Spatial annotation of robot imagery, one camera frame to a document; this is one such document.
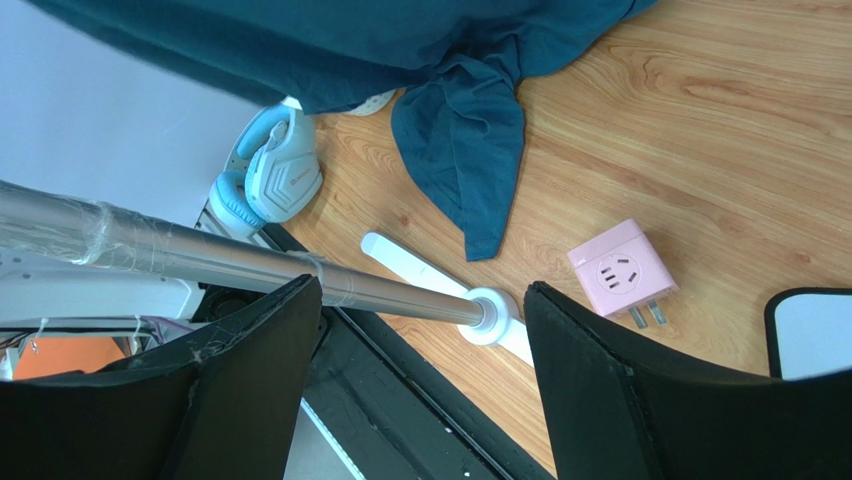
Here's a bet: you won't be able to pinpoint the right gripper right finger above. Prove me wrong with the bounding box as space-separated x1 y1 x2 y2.
523 281 851 479

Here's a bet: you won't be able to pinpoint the white perforated plastic basket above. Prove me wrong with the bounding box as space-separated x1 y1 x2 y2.
346 90 396 117

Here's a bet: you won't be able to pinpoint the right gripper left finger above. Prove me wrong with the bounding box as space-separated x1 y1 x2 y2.
1 275 322 479

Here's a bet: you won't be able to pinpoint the white dry erase board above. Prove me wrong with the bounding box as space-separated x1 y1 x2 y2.
764 287 851 381

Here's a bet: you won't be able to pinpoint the dark blue t shirt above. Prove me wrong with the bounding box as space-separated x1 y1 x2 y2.
38 0 648 261

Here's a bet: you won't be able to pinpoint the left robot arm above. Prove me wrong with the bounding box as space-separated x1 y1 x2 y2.
1 249 204 329

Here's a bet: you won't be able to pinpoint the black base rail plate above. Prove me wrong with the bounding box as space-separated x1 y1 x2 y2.
200 226 549 479

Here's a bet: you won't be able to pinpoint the silver clothes rack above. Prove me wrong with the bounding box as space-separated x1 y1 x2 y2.
1 182 533 364

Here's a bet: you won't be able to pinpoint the light blue headphones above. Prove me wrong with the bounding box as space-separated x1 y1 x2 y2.
208 103 323 237

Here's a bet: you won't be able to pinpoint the pink power adapter cube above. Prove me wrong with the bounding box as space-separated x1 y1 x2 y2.
567 219 678 329

